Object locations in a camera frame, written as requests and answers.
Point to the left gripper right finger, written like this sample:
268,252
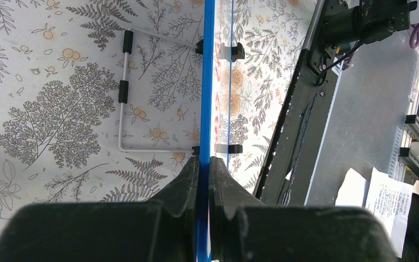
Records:
244,229

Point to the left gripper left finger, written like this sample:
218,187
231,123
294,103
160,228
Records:
86,231

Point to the blue framed whiteboard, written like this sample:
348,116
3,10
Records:
141,186

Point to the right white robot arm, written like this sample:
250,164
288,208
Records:
367,22

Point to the white paper sheet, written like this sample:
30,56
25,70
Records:
388,200

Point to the floral table mat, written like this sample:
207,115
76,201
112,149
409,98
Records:
90,90

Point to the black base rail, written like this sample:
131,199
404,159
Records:
293,154

